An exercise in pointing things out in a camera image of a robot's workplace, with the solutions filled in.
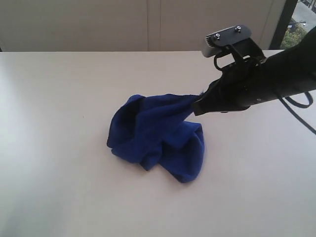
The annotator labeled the blue towel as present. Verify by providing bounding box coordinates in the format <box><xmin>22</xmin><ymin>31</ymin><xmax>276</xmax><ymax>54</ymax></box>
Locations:
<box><xmin>107</xmin><ymin>94</ymin><xmax>205</xmax><ymax>183</ymax></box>

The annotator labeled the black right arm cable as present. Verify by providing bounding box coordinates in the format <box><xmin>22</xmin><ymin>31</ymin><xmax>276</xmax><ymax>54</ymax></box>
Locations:
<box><xmin>212</xmin><ymin>53</ymin><xmax>316</xmax><ymax>135</ymax></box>

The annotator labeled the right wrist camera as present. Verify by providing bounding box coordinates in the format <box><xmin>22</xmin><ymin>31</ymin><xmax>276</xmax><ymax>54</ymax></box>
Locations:
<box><xmin>201</xmin><ymin>25</ymin><xmax>265</xmax><ymax>63</ymax></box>

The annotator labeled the black window frame post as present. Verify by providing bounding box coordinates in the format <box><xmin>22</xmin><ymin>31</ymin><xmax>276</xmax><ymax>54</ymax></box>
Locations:
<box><xmin>269</xmin><ymin>0</ymin><xmax>297</xmax><ymax>50</ymax></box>

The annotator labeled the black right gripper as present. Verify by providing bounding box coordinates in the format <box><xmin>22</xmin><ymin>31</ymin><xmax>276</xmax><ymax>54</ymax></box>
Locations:
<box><xmin>192</xmin><ymin>58</ymin><xmax>272</xmax><ymax>116</ymax></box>

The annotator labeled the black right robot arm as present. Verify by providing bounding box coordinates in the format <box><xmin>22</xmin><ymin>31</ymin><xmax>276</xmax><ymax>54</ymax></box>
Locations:
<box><xmin>192</xmin><ymin>29</ymin><xmax>316</xmax><ymax>116</ymax></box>

